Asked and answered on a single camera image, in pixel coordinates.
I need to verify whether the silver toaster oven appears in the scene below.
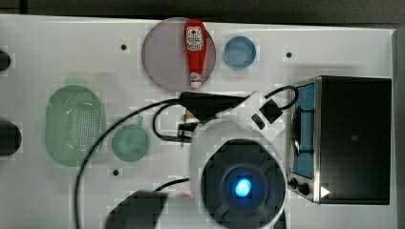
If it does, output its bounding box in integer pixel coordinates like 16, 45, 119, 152
287, 75, 393, 205

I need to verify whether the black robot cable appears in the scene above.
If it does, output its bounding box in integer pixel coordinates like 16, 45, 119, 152
74, 98, 192, 229

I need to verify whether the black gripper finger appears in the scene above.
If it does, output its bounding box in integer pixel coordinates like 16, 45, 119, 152
178, 122, 199, 139
179, 92, 194, 105

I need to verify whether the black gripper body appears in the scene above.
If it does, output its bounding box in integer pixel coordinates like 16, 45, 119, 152
185, 92, 245, 122

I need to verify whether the dark pot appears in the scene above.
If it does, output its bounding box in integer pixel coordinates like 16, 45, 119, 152
0, 51, 11, 72

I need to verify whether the green perforated colander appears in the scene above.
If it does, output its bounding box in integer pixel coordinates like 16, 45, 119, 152
45, 78, 105, 167

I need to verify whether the yellow plush peeled banana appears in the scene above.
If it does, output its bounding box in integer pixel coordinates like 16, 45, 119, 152
181, 111, 199, 123

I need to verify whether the grey round plate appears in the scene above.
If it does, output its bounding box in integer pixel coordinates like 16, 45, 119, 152
141, 18, 216, 92

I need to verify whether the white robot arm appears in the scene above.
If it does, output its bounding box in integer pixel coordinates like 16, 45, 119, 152
105, 92, 287, 229

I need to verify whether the black round pan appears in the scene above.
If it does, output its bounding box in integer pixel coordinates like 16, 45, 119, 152
0, 121, 22, 156

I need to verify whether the green mug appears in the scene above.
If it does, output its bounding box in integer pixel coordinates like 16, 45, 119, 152
111, 115, 152, 162

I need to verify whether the red plush ketchup bottle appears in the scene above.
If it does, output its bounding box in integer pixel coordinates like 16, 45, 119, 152
183, 19, 206, 89

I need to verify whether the small blue bowl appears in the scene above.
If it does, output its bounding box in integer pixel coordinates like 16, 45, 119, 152
224, 36, 257, 70

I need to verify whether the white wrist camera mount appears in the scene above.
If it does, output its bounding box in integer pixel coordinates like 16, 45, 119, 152
223, 92, 285, 141

